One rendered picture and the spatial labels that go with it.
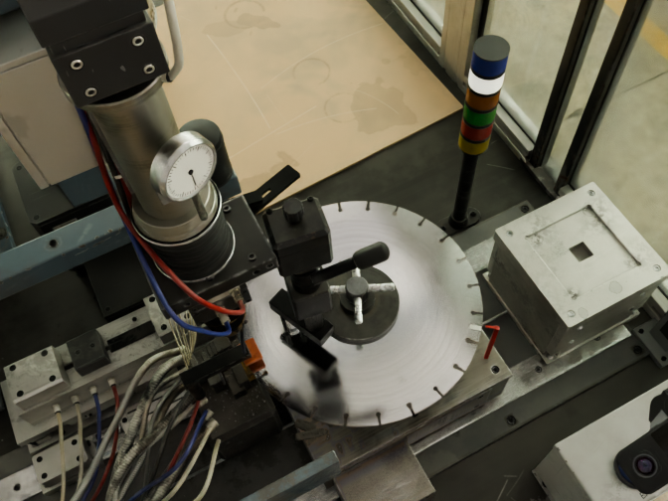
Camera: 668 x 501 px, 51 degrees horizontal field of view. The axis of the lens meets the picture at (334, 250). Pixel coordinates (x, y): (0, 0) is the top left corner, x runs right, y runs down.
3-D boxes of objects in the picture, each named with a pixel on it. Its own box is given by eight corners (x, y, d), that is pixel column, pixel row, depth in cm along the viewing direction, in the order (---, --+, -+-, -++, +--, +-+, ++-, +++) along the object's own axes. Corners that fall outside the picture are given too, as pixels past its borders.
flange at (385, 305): (414, 322, 91) (415, 314, 89) (335, 355, 89) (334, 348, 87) (378, 255, 96) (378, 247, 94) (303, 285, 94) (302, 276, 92)
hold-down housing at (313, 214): (327, 278, 81) (314, 176, 63) (339, 313, 79) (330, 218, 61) (281, 292, 80) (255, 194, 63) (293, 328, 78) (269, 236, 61)
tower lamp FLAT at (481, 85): (489, 66, 93) (493, 49, 90) (509, 86, 91) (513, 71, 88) (461, 78, 92) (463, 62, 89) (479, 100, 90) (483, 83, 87)
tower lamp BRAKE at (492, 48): (493, 48, 90) (496, 30, 88) (513, 70, 88) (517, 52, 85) (463, 60, 89) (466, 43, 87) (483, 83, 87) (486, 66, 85)
